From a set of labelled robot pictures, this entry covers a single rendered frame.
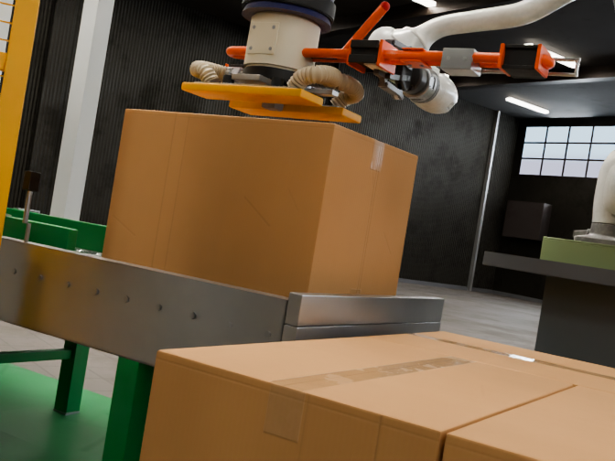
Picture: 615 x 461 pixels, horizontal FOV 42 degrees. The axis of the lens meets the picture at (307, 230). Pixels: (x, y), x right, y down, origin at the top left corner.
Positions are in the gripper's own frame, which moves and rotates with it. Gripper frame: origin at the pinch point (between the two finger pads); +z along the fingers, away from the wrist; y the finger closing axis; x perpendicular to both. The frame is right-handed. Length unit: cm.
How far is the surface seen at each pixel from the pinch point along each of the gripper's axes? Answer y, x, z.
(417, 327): 60, -11, -21
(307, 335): 60, -11, 30
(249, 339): 63, -1, 34
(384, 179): 26.9, -4.6, -4.3
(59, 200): 46, 277, -159
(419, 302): 54, -11, -20
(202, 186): 35.2, 27.8, 19.4
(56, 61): -145, 859, -620
